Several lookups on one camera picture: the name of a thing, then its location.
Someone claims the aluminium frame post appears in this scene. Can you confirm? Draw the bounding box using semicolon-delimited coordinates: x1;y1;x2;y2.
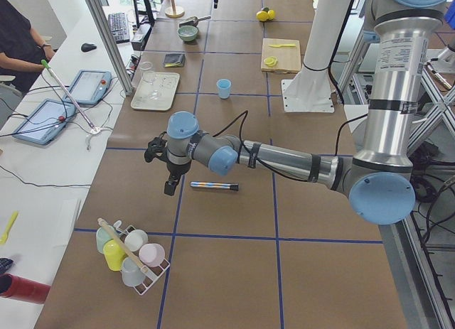
85;0;133;96

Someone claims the grey blue cup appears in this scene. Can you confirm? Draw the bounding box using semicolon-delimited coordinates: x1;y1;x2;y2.
121;257;145;287

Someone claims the teach pendant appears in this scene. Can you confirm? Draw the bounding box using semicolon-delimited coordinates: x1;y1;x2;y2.
13;99;76;146
68;70;112;106

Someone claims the steel muddler black tip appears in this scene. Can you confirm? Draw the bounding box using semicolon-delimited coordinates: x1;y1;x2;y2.
190;181;239;191

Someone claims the white wire cup rack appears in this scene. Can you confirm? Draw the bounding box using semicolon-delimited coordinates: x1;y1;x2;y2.
114;220;170;295

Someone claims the wine glass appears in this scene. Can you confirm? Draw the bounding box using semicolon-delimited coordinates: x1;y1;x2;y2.
139;61;160;99

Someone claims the far teach pendant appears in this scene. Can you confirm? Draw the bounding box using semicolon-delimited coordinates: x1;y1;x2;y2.
68;70;112;106

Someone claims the mint green cup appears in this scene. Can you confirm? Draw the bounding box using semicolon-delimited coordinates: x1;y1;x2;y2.
95;227;112;254

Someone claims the pink green rod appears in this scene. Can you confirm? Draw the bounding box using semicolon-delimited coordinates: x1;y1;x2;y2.
41;60;102;135

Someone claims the wooden cutting board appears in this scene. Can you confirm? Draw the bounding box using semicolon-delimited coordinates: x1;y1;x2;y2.
261;38;301;73

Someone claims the grey folded cloth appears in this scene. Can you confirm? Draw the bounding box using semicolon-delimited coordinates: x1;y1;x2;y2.
163;53;186;68

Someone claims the beige bear tray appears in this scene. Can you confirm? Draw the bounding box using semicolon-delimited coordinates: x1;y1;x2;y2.
130;72;180;112

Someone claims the yellow plastic knife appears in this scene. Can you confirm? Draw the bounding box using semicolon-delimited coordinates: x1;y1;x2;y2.
267;43;296;48

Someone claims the yellow spatula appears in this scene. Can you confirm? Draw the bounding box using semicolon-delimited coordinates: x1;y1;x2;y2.
0;211;18;245

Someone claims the white cup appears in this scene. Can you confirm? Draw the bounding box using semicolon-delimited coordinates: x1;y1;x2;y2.
124;230;148;252

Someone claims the green bowl with ice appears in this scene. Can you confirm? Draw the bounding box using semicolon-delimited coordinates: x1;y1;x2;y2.
177;25;198;42

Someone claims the light blue cup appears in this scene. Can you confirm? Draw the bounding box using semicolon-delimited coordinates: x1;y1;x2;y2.
216;78;232;99

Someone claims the near teach pendant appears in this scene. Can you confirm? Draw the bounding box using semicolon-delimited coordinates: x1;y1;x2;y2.
13;99;76;146

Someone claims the pink cup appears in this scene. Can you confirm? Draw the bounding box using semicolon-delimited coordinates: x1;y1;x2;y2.
139;243;165;267

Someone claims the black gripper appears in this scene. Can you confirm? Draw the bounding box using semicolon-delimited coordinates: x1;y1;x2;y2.
144;131;191;196

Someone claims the person in black shirt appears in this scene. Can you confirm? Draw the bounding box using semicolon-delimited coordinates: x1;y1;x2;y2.
1;0;55;94

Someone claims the red bottle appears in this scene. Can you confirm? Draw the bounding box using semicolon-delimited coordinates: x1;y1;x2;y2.
1;274;50;304

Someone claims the yellow lemon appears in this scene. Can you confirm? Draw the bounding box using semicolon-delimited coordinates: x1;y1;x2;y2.
256;11;269;22
267;9;276;20

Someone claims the black computer mouse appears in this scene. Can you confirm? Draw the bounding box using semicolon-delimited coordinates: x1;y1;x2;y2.
80;43;97;53

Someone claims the black keyboard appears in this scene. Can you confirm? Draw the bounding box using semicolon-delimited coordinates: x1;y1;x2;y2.
107;12;130;43

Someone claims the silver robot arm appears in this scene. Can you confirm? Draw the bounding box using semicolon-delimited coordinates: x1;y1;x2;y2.
144;0;446;225

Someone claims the wooden cup tree stand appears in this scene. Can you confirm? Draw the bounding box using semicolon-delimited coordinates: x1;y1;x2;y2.
165;0;185;18

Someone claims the yellow cup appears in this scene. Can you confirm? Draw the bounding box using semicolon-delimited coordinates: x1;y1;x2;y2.
102;239;127;271

